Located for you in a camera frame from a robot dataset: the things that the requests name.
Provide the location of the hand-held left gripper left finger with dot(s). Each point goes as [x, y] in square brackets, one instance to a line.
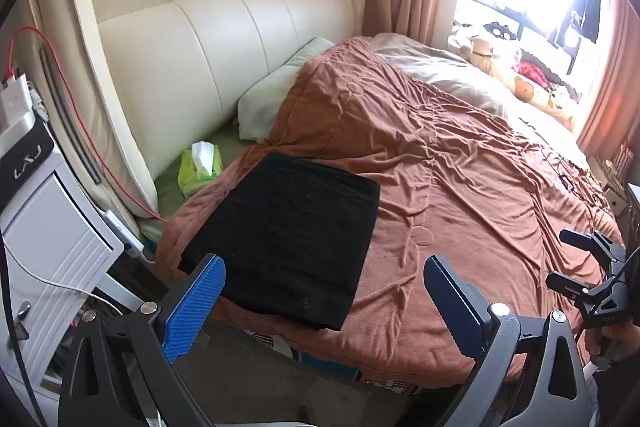
[195, 307]

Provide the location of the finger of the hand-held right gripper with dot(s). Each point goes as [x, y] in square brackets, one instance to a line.
[570, 284]
[590, 241]

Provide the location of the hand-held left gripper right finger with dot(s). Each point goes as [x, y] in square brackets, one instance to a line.
[450, 302]

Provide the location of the black pants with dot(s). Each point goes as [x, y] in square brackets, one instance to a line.
[285, 232]

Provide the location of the person's right hand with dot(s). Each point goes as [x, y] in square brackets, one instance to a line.
[617, 342]

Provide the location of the cream nightstand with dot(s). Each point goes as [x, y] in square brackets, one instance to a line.
[615, 197]

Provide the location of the brown blanket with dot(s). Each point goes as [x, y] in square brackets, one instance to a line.
[450, 207]

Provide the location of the green tissue pack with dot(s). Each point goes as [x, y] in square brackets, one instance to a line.
[197, 177]

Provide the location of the bear print long pillow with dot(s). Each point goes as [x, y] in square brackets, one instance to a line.
[525, 89]

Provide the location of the white bedside cabinet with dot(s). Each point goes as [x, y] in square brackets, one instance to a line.
[50, 227]

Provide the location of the red cloth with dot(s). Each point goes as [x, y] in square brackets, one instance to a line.
[532, 72]

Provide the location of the beige plush toy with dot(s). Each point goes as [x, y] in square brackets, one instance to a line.
[480, 49]

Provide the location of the white pillow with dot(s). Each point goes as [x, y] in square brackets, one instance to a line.
[275, 97]

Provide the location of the black white plush toy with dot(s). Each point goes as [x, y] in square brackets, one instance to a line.
[500, 31]

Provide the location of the hanging dark clothes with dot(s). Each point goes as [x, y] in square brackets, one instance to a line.
[590, 12]

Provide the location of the cream padded headboard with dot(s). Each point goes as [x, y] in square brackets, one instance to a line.
[200, 47]

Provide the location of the white power adapter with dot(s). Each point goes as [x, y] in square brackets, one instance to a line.
[15, 99]

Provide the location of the beige padded board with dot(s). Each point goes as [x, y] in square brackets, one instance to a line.
[50, 32]

